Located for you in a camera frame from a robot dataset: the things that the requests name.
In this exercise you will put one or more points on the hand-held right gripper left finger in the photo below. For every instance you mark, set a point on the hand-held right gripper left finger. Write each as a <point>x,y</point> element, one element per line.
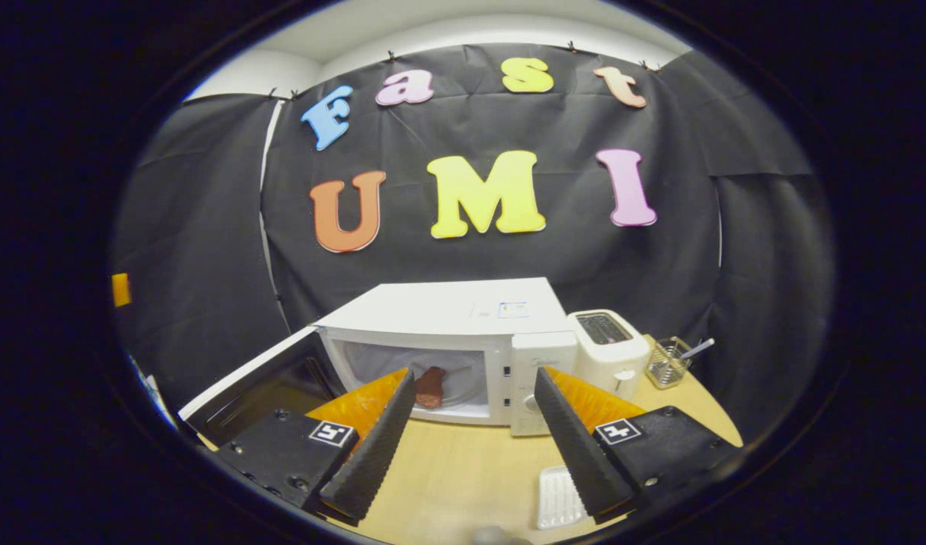
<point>375,454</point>

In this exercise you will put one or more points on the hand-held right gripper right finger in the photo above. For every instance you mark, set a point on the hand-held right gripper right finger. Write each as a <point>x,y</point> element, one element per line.
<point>580,454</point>

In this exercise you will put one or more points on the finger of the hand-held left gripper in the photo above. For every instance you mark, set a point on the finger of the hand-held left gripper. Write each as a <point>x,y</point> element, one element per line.
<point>121,290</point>

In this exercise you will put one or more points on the brown steak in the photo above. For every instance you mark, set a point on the brown steak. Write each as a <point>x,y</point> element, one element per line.
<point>431,387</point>

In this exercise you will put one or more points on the white microwave oven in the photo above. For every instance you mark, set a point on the white microwave oven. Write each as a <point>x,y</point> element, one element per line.
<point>447,306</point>

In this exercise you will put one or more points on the white rectangular tray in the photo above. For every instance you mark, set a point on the white rectangular tray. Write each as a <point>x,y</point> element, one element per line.
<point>553,499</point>

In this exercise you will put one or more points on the white toaster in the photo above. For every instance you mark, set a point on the white toaster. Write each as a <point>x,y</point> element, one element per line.
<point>610,356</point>

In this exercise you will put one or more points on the metal utensil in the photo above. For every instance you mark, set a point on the metal utensil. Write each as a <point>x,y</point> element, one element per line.
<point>699,348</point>

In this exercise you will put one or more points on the black backdrop cloth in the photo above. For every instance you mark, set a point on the black backdrop cloth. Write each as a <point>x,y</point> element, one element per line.
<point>569,257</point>

